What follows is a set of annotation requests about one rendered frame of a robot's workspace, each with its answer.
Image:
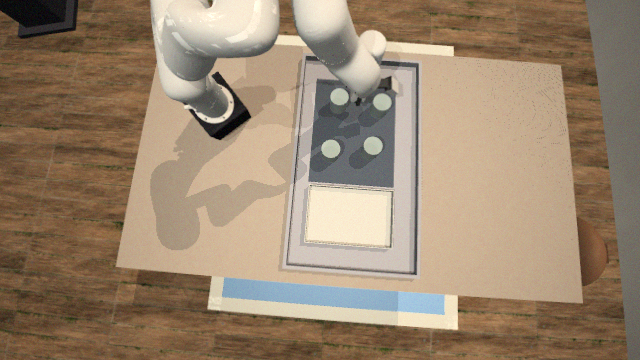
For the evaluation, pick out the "clear glass cylinder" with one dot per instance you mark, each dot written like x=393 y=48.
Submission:
x=330 y=151
x=338 y=100
x=371 y=148
x=380 y=105

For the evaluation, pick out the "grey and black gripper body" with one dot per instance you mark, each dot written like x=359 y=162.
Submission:
x=353 y=97

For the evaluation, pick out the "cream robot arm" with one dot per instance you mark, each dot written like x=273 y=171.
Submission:
x=248 y=28

